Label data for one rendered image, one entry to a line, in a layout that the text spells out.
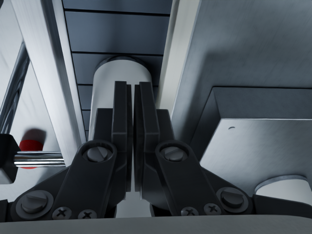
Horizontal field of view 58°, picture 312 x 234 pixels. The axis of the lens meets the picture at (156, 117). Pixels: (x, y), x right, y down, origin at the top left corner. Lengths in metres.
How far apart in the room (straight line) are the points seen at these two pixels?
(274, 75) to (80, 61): 0.23
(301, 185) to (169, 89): 0.35
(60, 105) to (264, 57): 0.24
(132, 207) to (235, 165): 0.29
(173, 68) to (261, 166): 0.29
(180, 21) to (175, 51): 0.02
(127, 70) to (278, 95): 0.22
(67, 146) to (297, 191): 0.40
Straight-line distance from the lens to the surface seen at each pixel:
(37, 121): 0.41
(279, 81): 0.38
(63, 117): 0.17
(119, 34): 0.23
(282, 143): 0.41
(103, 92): 0.22
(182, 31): 0.18
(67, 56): 0.25
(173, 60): 0.20
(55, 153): 0.22
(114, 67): 0.23
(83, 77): 0.26
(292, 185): 0.51
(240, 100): 0.35
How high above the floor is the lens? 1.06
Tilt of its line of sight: 36 degrees down
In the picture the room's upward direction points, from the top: 175 degrees clockwise
